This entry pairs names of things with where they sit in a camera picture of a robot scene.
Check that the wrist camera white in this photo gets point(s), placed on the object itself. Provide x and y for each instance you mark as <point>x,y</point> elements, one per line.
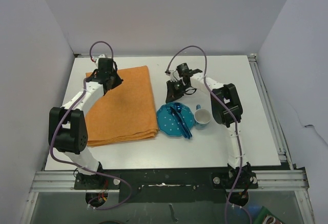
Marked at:
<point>171,74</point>
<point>95,59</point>

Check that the blue polka dot plate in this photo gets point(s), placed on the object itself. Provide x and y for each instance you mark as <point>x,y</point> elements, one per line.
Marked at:
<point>175,120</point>

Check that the blue plastic fork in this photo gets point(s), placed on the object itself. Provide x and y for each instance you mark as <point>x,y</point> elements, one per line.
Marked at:
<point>176,116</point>

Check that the blue plastic spoon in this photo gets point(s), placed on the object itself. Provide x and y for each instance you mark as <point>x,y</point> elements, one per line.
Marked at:
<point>179,110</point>

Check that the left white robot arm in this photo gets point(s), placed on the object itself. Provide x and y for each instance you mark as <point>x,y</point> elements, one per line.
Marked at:
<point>68,135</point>

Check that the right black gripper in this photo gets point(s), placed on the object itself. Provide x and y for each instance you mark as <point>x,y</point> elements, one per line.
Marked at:
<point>172,96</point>

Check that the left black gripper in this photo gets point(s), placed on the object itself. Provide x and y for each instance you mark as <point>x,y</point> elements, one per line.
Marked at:
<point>118,80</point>

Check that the aluminium frame rail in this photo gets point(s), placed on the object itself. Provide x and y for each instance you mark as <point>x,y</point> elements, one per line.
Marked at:
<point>282,189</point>

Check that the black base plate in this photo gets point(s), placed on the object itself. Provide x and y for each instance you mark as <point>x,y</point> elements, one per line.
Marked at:
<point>169,185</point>

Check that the orange cloth placemat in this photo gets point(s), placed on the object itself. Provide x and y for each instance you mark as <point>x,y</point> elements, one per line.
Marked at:
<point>126,113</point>

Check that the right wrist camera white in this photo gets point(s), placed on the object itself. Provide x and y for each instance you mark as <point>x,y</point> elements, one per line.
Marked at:
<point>171,74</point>

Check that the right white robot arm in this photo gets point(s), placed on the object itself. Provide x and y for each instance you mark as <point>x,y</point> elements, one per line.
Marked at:
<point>225,105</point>

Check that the green object at corner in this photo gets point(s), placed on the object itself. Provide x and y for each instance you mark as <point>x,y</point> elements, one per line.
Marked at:
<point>266,217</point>

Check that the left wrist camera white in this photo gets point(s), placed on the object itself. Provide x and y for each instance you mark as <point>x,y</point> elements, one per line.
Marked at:
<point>95,59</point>

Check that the blue white mug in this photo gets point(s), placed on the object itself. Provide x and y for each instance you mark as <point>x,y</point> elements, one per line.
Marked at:
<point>202,117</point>

